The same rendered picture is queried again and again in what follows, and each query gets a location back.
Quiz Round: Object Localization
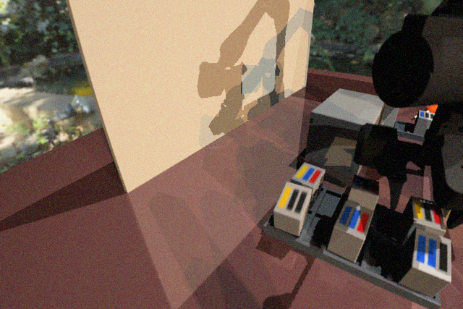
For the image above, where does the orange screwdriver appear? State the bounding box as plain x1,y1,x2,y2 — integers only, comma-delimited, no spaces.
426,105,438,114

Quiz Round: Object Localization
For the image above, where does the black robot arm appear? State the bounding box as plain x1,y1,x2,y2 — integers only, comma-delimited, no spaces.
372,0,463,211

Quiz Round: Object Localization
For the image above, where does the tan flat panel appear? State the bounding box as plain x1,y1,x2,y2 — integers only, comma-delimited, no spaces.
66,0,314,193

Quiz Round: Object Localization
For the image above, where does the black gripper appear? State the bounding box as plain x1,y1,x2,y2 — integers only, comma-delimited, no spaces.
353,101,463,229

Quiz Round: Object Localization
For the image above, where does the beige block with yellow, blue and red stripes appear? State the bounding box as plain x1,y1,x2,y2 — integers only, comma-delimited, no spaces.
291,163,325,209

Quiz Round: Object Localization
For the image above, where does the white block with yellow and black stripes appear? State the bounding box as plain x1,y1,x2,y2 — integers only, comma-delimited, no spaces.
273,181,312,238

